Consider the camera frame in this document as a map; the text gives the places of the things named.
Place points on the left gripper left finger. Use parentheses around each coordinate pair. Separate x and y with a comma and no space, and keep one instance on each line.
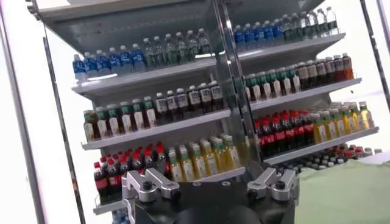
(152,184)

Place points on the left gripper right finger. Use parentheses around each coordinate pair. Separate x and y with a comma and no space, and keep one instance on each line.
(274,184)

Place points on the light green polo shirt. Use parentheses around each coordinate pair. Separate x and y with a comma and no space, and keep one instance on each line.
(341,198)

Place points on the red cap cola bottle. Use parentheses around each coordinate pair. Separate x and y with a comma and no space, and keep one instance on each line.
(161,161)
(298,131)
(260,143)
(100,182)
(289,134)
(112,179)
(278,137)
(124,167)
(148,159)
(308,129)
(268,140)
(137,162)

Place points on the green cap yellow tea bottle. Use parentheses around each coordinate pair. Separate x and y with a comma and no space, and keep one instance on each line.
(319,132)
(233,155)
(199,164)
(338,126)
(186,167)
(329,129)
(356,120)
(366,117)
(211,162)
(347,123)
(220,158)
(176,170)

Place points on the green cap dark tea bottle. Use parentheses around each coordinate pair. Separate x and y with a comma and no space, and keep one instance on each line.
(126,121)
(102,128)
(256,89)
(113,124)
(276,86)
(286,83)
(138,119)
(266,87)
(150,117)
(89,131)
(295,81)
(248,91)

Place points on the white cap dark drink bottle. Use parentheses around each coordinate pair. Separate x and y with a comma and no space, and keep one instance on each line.
(182,102)
(321,72)
(161,106)
(194,99)
(205,96)
(172,104)
(330,70)
(216,94)
(338,68)

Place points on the beige label dark bottle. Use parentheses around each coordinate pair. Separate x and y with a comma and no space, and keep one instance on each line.
(312,74)
(303,76)

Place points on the blue label water bottle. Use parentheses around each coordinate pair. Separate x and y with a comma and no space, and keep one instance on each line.
(125,60)
(114,62)
(90,65)
(239,38)
(138,58)
(103,64)
(249,36)
(268,33)
(278,31)
(79,68)
(259,34)

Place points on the green tinted water bottle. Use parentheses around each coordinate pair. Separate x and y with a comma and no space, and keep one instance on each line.
(192,47)
(322,22)
(148,54)
(170,51)
(203,44)
(305,25)
(332,21)
(314,24)
(159,53)
(296,27)
(287,29)
(181,49)

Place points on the white cap red drink bottle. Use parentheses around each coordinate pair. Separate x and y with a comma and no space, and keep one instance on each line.
(347,68)

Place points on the black window frame post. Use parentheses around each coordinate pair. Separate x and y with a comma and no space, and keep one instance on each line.
(64,131)

